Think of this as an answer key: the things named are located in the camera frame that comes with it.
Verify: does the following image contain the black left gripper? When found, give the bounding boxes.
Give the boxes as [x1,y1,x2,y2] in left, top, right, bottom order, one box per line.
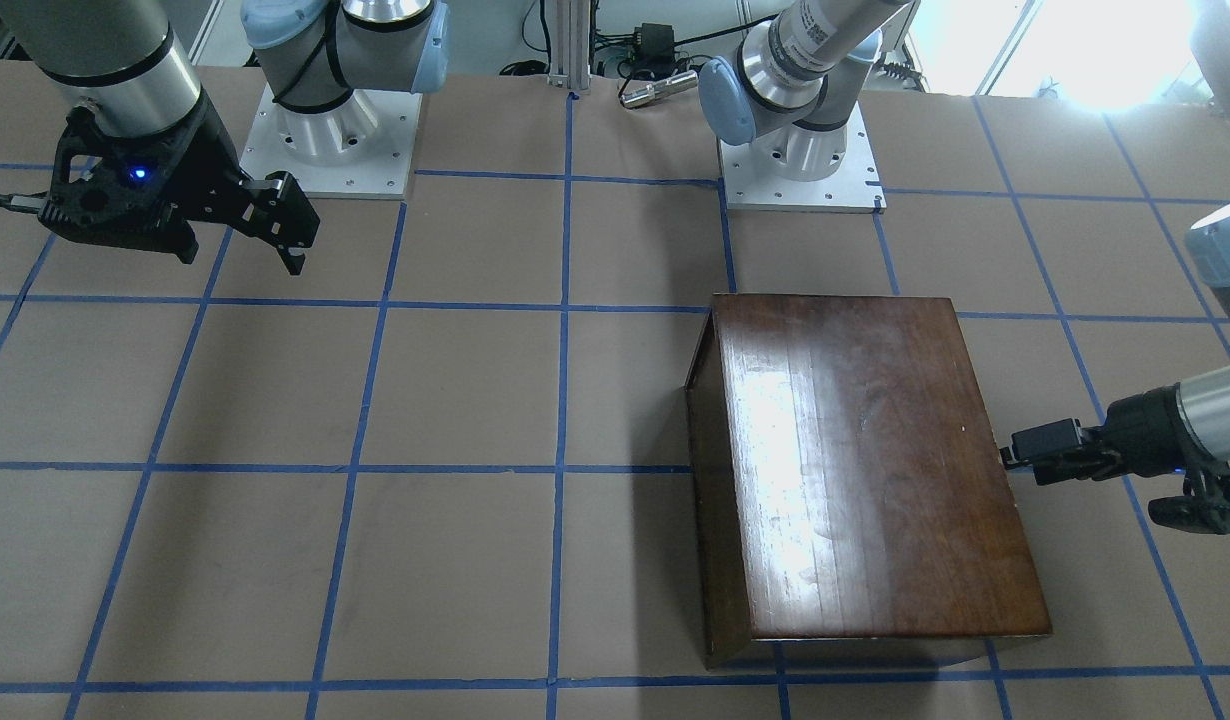
[1002,384,1191,486]

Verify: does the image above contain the aluminium frame post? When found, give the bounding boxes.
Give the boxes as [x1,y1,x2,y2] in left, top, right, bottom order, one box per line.
[539,1,597,97]

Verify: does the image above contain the dark wooden drawer box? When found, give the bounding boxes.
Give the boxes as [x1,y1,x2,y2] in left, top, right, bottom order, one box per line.
[684,293,1053,670]

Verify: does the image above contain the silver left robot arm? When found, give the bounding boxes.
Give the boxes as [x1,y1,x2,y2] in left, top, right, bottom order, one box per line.
[699,1,1205,498]

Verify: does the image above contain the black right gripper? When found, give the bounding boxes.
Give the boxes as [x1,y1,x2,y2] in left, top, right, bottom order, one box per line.
[36,94,321,274]

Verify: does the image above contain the silver cylinder flashlight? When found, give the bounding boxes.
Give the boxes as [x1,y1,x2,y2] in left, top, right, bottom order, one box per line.
[617,70,699,110]

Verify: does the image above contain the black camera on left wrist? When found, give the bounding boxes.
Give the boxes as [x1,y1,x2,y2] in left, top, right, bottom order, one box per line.
[1148,469,1230,537]

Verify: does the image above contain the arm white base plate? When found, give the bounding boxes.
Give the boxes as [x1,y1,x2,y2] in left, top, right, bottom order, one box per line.
[240,86,426,201]
[717,105,888,214]

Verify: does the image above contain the black power brick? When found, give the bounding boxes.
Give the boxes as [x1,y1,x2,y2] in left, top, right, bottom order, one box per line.
[630,23,675,65]

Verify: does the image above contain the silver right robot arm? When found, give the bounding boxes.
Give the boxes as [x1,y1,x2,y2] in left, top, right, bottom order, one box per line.
[0,1,449,274]

